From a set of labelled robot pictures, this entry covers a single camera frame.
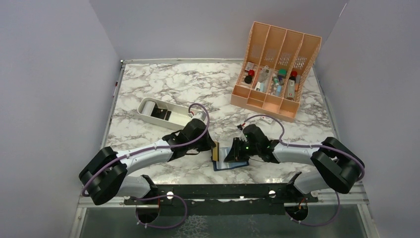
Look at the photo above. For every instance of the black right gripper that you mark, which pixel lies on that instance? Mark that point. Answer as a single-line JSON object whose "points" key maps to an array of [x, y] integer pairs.
{"points": [[235, 154]]}

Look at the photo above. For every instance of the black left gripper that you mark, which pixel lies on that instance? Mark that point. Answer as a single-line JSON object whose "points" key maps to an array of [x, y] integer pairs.
{"points": [[209, 143]]}

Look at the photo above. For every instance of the blue leather card holder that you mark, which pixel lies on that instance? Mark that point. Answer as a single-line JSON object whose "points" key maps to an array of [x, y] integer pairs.
{"points": [[220, 165]]}

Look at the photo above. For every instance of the gold credit card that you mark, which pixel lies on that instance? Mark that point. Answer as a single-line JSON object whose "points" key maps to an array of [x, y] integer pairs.
{"points": [[216, 151]]}

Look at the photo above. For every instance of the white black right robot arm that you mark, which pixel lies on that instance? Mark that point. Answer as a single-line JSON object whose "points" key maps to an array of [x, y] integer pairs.
{"points": [[336, 166]]}

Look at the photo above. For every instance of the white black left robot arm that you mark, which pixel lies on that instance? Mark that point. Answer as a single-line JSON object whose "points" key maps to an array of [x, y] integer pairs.
{"points": [[107, 174]]}

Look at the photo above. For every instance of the black VIP card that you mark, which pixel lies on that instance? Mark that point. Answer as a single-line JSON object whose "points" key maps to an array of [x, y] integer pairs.
{"points": [[163, 114]]}

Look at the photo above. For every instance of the white card in tray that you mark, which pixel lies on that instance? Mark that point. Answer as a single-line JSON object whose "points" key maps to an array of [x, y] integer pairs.
{"points": [[148, 108]]}

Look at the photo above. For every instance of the white plastic tray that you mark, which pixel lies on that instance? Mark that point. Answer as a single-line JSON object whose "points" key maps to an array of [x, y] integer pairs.
{"points": [[180, 115]]}

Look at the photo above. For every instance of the black bottle red cap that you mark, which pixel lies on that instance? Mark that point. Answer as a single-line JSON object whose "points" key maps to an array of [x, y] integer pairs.
{"points": [[249, 78]]}

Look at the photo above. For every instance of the grey packaged item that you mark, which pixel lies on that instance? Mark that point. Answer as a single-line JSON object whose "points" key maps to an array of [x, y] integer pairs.
{"points": [[263, 80]]}

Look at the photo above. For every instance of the red capped dark bottle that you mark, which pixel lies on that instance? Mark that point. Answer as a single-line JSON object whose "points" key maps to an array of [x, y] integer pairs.
{"points": [[290, 88]]}

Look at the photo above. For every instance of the green capped bottle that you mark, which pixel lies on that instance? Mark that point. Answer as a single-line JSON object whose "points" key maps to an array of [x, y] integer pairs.
{"points": [[278, 81]]}

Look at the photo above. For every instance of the peach plastic file organizer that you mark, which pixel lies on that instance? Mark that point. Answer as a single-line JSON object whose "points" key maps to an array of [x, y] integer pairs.
{"points": [[276, 64]]}

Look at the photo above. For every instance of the black metal base rail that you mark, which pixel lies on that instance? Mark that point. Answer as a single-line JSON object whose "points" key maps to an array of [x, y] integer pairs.
{"points": [[229, 199]]}

